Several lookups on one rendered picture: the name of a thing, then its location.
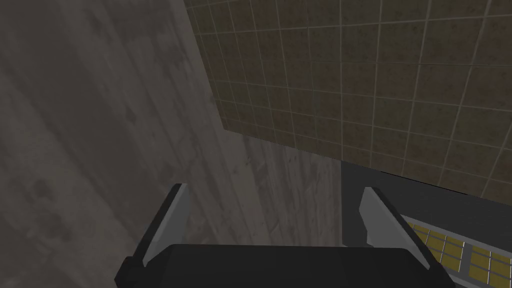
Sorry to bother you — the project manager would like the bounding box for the dark door with yellow panes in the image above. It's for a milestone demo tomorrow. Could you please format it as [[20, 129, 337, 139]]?
[[340, 159, 512, 288]]

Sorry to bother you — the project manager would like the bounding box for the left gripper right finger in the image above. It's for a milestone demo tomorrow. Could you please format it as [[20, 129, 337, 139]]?
[[358, 186, 440, 271]]

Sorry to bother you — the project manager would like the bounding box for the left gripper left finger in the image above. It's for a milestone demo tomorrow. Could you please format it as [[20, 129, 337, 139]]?
[[127, 182, 191, 268]]

